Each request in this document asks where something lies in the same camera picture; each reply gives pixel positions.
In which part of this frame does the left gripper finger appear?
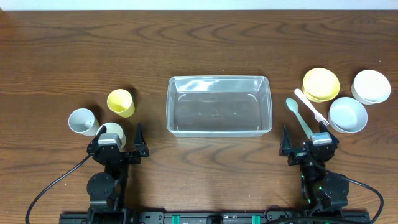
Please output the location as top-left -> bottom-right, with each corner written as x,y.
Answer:
134,123 -> 147,149
97,125 -> 107,136

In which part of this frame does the black cable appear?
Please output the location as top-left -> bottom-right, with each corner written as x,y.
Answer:
341,175 -> 384,224
25,153 -> 93,224

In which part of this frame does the mint green plastic spoon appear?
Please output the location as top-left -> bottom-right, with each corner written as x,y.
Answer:
285,98 -> 313,139

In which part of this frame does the grey plastic bowl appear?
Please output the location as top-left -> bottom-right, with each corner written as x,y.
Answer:
328,97 -> 368,133

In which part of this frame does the white plastic bowl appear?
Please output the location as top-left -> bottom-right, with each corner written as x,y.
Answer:
351,70 -> 391,105

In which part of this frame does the clear plastic container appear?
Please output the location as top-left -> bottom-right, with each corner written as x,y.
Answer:
166,75 -> 273,138

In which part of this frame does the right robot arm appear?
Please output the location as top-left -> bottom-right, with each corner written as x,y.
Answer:
279,124 -> 349,217

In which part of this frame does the black mounting rail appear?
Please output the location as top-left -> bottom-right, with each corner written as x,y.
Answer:
58,208 -> 371,224

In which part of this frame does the yellow plastic bowl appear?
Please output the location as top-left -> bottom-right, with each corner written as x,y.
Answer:
302,68 -> 340,103

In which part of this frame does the grey plastic cup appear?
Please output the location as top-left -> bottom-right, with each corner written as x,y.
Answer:
68,108 -> 100,136

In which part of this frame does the cream plastic cup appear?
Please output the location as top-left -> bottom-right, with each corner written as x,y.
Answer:
96,123 -> 127,148

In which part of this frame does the right black cable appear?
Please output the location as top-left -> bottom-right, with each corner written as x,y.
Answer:
341,175 -> 384,224

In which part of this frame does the left black cable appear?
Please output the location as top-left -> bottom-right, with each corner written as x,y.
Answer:
25,153 -> 93,224

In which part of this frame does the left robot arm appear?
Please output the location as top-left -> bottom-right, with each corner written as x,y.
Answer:
82,124 -> 149,224

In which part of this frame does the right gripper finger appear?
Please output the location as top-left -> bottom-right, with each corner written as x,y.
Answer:
319,121 -> 331,134
280,126 -> 290,150

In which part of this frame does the yellow plastic cup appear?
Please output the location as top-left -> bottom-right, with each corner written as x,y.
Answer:
107,89 -> 135,118

